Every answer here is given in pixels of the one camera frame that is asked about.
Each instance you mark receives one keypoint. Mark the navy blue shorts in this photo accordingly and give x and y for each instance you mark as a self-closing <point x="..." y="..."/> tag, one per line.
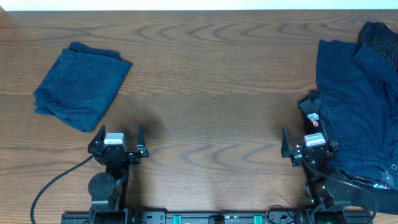
<point x="359" y="99"/>

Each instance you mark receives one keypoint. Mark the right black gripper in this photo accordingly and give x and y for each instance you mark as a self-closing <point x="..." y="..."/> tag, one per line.
<point x="296" y="158"/>

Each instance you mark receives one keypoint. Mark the folded navy blue garment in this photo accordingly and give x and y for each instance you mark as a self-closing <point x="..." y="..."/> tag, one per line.
<point x="81" y="85"/>

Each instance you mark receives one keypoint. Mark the black patterned sports garment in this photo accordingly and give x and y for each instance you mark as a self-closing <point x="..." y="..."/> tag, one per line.
<point x="383" y="41"/>

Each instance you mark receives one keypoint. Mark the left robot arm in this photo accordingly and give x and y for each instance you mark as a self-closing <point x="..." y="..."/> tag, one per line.
<point x="108" y="189"/>

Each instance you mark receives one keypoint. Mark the black mounting rail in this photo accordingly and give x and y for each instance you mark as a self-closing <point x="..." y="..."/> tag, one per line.
<point x="276" y="216"/>

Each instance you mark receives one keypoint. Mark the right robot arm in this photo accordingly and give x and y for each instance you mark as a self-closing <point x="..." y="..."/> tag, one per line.
<point x="335" y="197"/>

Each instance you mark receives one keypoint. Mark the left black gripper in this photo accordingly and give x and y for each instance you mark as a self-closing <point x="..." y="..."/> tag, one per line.
<point x="141" y="152"/>

